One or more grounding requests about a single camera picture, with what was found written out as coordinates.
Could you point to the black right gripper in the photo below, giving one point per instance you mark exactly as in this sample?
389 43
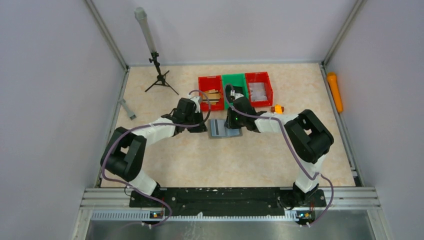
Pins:
231 122

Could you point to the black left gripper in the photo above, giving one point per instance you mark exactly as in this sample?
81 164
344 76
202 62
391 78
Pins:
199 125

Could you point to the grey card holder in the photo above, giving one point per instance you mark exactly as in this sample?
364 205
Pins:
218 130

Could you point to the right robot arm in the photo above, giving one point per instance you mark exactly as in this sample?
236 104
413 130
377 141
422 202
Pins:
308 140

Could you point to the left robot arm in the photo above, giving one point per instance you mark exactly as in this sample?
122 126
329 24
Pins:
124 154

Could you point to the black item in bin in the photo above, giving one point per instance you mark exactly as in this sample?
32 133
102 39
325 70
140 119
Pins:
237 90

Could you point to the clear bag in bin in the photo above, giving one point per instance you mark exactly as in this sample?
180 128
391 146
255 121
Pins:
257 91

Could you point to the left red bin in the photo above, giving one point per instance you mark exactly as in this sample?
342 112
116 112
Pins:
206 83

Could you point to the red bin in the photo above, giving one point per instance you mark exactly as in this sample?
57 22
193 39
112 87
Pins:
206 83
261 77

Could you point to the green bin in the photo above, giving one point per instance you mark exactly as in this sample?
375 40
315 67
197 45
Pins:
237 79

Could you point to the yellow toy brick car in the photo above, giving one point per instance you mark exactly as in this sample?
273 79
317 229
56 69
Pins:
277 109

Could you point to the right red bin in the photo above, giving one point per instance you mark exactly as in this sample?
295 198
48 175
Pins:
261 77

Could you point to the orange flashlight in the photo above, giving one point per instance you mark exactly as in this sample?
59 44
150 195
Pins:
333 85

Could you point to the black tripod with grey tube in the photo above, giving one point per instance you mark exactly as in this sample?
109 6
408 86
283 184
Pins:
142 19

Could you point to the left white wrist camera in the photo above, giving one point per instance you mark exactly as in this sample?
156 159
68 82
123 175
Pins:
197 101

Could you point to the small grey bracket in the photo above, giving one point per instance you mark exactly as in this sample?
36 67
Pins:
131 115

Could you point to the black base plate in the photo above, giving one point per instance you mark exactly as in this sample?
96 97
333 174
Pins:
229 201

